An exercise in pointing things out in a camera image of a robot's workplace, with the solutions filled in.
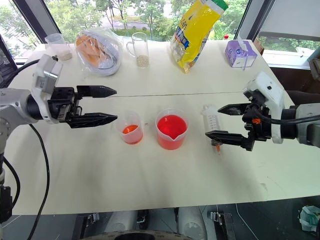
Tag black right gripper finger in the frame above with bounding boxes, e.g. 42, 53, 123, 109
217, 103, 248, 116
204, 129, 250, 147

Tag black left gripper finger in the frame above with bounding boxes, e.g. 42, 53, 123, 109
76, 85, 118, 99
66, 112, 118, 129

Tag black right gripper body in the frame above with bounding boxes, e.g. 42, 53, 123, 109
241, 89, 273, 152

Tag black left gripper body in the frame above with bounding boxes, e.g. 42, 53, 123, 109
47, 86, 83, 124

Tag clear plastic syringe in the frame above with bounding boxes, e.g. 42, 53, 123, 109
201, 104, 224, 156

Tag small beaker with orange liquid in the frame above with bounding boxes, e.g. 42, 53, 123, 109
115, 110, 144, 145

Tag large beaker with red liquid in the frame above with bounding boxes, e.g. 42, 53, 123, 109
155, 107, 190, 151

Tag clear measuring cup with grains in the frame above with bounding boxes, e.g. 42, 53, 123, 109
44, 33, 74, 61

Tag clear bag with orange item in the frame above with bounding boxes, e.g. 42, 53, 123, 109
74, 27, 124, 81

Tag purple tissue box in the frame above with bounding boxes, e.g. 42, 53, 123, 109
224, 39, 258, 71

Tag tall glass mug with grains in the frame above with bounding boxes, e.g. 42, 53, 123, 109
125, 32, 151, 69

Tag yellow snack bag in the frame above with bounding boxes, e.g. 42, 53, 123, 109
169, 0, 229, 74

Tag crumpled green white paper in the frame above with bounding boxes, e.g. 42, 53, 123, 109
297, 204, 320, 233

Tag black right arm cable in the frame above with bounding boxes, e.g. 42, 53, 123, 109
257, 109, 320, 125

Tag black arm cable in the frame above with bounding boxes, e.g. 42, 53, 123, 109
0, 58, 51, 240
257, 109, 320, 125

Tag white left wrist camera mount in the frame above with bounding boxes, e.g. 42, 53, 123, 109
31, 53, 63, 125

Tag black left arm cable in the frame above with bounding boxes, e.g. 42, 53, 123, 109
0, 58, 51, 240

